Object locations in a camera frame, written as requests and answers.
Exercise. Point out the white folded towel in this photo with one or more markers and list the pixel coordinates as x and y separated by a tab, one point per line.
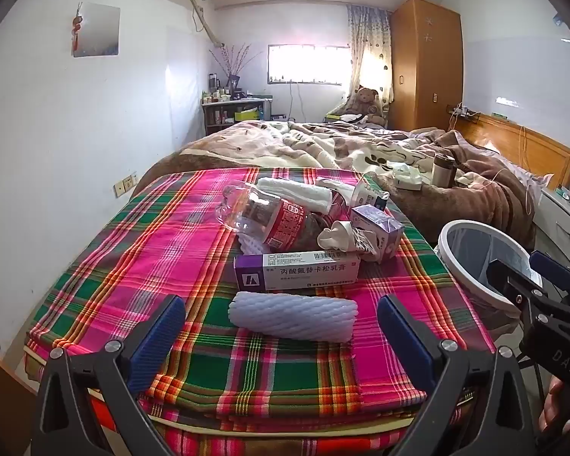
337	183
285	190

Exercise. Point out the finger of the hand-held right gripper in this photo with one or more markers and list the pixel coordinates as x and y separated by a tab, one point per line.
508	278
551	266

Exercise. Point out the clear plastic bin liner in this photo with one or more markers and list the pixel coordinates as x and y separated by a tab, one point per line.
489	313

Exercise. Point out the vase with dry branches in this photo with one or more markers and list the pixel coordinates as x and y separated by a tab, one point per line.
232	80

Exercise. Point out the white foam net sleeve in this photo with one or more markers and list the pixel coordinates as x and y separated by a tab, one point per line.
289	316

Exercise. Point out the patterned curtain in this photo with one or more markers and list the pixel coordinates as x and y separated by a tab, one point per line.
368	33

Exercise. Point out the brown thermos flask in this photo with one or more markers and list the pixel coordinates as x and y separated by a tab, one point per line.
442	173

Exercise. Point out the clear bottle with red label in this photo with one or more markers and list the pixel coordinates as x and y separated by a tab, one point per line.
266	218

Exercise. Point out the wall shelf with power strip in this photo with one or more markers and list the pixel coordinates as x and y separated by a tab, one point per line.
463	111

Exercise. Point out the white round waste bin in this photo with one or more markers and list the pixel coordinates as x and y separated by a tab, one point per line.
479	256

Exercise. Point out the brown patterned blanket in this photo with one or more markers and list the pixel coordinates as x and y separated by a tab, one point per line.
313	147

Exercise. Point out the wooden headboard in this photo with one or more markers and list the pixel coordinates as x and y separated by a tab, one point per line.
541	149

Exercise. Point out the purple white ointment box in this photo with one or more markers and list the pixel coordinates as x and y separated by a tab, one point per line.
308	270

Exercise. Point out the crumpled white wrapper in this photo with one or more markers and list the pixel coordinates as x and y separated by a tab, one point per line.
337	240

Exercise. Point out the white drink carton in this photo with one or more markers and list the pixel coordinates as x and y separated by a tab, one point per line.
368	194

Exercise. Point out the pale purple milk carton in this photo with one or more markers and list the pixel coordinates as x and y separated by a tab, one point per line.
375	230

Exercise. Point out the wall switch plate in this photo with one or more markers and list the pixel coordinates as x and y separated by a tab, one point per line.
558	19

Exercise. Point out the silver wall panel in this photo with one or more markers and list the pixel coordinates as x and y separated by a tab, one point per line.
97	28

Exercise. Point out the wall socket strip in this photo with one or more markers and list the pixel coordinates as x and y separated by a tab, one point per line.
121	187

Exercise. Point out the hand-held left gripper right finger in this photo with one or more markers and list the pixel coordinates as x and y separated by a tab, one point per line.
406	342

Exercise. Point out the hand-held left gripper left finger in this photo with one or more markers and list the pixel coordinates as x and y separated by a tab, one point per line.
159	337

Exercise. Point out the lavender pillow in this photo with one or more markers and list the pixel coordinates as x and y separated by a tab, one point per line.
527	175

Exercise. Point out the brown wooden board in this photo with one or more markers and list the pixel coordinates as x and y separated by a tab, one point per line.
4	413

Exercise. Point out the brown teddy bear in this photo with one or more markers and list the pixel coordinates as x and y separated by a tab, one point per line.
365	104

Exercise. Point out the row of small jars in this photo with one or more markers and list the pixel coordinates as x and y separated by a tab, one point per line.
218	95

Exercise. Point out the person's right hand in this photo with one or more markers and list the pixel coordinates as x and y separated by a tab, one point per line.
553	408

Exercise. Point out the white tissue pack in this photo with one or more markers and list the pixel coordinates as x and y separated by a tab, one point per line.
406	178

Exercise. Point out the grey nightstand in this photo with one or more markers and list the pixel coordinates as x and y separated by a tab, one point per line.
558	218

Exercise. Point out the yellow green box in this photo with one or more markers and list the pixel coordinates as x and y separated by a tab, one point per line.
247	115

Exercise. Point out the window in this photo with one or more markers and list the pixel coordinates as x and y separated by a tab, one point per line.
308	64

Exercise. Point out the wooden wardrobe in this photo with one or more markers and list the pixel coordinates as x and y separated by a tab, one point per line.
422	66

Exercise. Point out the red hanging ornament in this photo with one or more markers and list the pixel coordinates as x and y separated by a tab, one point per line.
77	26

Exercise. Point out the wrapped air conditioner pipe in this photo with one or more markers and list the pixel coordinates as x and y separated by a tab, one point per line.
202	14

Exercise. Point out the pink plaid blanket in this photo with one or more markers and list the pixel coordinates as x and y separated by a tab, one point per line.
147	247

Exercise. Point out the small shelf unit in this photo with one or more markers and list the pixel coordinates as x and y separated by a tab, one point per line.
218	116

